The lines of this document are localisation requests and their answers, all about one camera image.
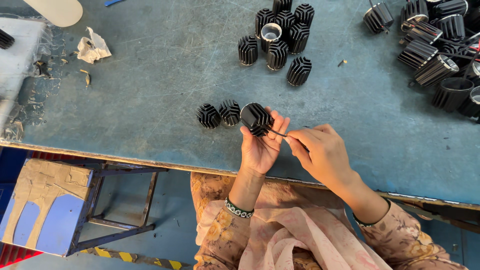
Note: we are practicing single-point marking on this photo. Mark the person's left hand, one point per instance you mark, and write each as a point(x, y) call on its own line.
point(257, 152)

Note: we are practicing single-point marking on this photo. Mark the person's right hand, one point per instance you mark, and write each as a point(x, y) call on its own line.
point(326, 155)

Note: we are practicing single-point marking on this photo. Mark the black finned heat sink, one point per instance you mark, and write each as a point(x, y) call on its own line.
point(208, 116)
point(256, 119)
point(5, 38)
point(229, 112)

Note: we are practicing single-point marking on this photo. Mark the dark thin bangle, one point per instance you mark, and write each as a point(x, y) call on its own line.
point(363, 224)

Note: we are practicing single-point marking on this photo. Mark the pink sheer scarf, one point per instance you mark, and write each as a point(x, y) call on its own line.
point(292, 232)

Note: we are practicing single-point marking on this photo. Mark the cluster of black heat sinks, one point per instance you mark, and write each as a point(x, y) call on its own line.
point(281, 37)

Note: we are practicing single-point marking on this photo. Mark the floral beige dress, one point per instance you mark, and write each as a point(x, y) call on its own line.
point(408, 243)

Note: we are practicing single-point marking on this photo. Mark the yellow paper scraps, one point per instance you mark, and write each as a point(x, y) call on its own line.
point(86, 77)

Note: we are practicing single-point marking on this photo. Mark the crumpled white paper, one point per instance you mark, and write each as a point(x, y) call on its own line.
point(93, 47)

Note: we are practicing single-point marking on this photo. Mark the blue plastic strip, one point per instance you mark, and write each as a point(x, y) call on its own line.
point(112, 2)

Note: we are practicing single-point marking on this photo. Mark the taped blue metal stool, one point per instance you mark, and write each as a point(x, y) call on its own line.
point(48, 206)

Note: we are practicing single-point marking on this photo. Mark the white oval plastic object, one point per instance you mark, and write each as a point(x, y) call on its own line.
point(56, 11)

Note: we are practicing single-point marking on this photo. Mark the clear plastic bag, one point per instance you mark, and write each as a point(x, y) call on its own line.
point(20, 60)

